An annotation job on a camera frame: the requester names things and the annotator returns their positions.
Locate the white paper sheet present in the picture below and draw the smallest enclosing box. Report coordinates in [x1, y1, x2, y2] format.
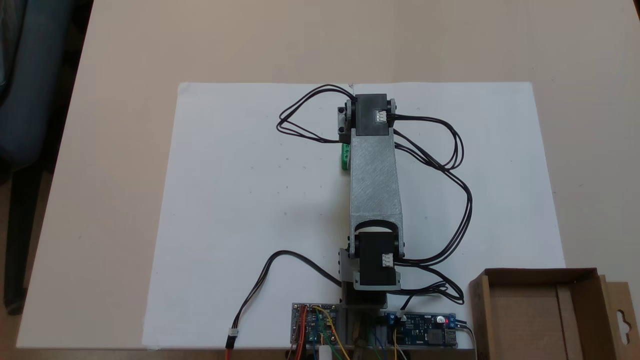
[141, 81, 567, 351]

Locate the grey motor driver circuit board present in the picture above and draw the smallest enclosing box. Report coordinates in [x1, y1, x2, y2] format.
[291, 302, 342, 347]

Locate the metal table clamp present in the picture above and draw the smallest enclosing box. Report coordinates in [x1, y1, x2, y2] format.
[351, 320, 369, 360]

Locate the blue power circuit board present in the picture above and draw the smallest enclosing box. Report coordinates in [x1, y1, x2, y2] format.
[385, 312, 459, 349]

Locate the brown cardboard box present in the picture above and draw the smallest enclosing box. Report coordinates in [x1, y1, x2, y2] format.
[469, 267, 640, 360]

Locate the dark grey office chair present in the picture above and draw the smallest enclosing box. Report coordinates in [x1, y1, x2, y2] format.
[0, 0, 94, 316]

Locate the black gripper motor cable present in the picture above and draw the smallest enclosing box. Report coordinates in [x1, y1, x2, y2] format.
[276, 84, 357, 145]

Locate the black wrist motor cable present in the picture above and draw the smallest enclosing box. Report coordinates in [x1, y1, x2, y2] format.
[391, 114, 474, 266]

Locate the black cable with white connector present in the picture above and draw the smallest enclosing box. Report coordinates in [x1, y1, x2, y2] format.
[224, 250, 343, 360]

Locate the black elbow motor cable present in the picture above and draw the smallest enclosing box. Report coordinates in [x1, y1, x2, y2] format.
[395, 264, 466, 307]

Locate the yellow wire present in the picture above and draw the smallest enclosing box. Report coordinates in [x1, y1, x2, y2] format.
[312, 305, 352, 360]

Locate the red wire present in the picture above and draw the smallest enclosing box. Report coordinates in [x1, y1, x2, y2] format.
[295, 306, 307, 360]

